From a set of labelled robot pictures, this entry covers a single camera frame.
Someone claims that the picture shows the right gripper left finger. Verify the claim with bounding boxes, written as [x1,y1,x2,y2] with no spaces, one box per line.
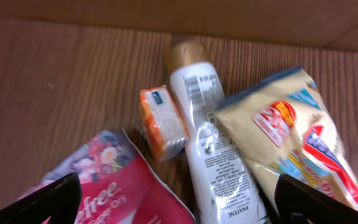
[0,173,82,224]

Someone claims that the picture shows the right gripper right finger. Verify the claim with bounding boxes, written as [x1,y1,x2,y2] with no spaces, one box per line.
[274,174,358,223]

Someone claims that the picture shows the red purple Carefree pack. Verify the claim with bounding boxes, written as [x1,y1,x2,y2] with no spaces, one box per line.
[23,130,195,224]

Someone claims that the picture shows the white tube gold cap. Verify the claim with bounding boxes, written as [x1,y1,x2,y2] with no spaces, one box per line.
[166,40,270,224]

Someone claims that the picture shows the yellow snack chip bag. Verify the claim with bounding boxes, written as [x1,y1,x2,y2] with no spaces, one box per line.
[216,67,358,211]

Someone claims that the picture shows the orange small packet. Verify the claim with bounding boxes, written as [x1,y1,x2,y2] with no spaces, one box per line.
[139,85,189,161]

